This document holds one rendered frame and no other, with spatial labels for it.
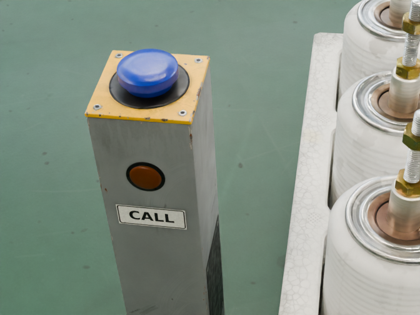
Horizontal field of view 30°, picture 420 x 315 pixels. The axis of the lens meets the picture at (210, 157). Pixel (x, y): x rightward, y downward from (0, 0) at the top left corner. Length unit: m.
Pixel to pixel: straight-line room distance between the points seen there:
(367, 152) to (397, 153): 0.02
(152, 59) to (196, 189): 0.09
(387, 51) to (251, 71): 0.41
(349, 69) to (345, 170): 0.12
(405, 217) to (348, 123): 0.11
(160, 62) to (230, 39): 0.60
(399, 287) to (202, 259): 0.16
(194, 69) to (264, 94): 0.48
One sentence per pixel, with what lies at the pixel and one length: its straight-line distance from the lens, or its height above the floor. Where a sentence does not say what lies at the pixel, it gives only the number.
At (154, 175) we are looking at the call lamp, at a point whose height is 0.27.
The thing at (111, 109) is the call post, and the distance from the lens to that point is 0.51.
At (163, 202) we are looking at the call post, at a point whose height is 0.24.
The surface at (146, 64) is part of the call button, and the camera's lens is 0.51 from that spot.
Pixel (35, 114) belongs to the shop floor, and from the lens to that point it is 1.02.
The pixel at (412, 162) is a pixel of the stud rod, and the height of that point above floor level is 0.31.
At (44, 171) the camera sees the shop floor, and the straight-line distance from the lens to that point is 0.94.
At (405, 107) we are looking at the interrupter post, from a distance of 0.60.
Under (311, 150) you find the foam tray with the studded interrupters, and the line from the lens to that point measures 0.67.
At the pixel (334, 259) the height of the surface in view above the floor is 0.23.
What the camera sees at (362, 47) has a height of 0.24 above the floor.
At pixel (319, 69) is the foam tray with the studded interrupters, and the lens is 0.75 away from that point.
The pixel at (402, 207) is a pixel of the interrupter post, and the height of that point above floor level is 0.27.
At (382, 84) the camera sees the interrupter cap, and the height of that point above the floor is 0.25.
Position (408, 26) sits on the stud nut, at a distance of 0.56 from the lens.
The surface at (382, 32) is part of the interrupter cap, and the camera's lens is 0.68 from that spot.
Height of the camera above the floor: 0.63
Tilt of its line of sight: 43 degrees down
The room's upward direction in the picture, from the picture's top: 4 degrees counter-clockwise
